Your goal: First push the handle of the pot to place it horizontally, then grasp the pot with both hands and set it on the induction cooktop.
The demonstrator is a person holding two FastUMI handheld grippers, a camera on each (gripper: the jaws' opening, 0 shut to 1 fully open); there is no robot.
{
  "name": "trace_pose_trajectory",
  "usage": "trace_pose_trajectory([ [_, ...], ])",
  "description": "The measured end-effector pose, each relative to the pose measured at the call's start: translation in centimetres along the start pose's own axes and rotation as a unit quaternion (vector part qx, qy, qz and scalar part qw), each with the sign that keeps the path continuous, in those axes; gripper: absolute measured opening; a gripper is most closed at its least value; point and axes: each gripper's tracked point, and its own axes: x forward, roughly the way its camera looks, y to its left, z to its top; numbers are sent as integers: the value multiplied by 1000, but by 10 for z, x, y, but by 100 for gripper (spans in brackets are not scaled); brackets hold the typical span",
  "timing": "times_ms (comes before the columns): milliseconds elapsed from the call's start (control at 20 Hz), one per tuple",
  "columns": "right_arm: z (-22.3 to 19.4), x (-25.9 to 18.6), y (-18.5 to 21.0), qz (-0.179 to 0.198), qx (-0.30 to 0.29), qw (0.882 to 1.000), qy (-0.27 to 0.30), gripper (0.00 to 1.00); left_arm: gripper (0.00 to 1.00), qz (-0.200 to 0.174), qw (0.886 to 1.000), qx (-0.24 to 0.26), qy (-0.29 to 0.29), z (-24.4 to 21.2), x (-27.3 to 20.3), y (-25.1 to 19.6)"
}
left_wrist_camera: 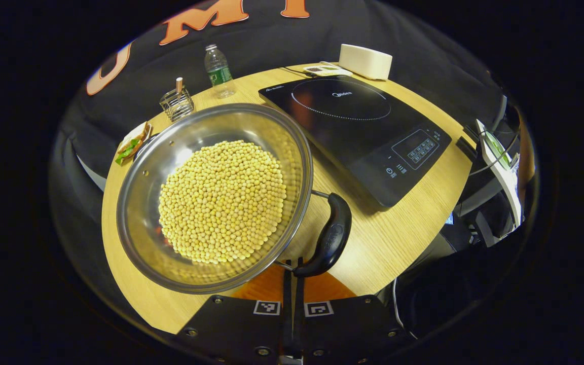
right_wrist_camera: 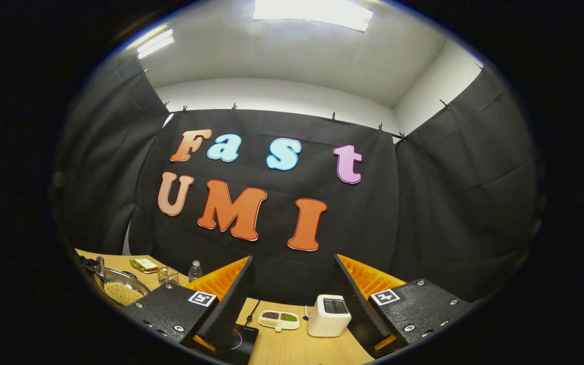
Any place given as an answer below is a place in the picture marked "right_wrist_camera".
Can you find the sandwich with lettuce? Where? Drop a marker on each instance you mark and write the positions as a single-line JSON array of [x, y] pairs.
[[145, 264]]

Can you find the pile of soybeans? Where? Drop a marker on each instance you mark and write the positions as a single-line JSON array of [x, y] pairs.
[[122, 293]]

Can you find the white box appliance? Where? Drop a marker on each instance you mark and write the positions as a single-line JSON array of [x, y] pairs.
[[327, 322]]

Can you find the clear plastic water bottle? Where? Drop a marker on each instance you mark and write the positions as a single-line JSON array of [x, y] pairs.
[[195, 272]]

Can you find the large ceiling light panel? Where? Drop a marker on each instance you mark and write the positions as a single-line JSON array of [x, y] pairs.
[[312, 12]]

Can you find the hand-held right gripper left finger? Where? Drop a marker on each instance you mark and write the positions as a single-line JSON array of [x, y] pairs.
[[231, 309]]

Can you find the black backdrop cloth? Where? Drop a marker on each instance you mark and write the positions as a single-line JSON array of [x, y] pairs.
[[424, 203]]

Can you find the black induction cooktop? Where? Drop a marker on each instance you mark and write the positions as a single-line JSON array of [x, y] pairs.
[[239, 342]]

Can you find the white divided bean dish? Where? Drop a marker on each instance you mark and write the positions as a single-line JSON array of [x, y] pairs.
[[278, 320]]

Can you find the stainless steel pot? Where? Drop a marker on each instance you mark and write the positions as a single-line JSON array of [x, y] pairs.
[[119, 278]]

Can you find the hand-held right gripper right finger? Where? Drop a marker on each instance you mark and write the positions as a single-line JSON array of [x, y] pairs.
[[358, 304]]

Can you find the small ceiling light panel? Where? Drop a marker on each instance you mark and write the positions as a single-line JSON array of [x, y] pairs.
[[155, 44]]

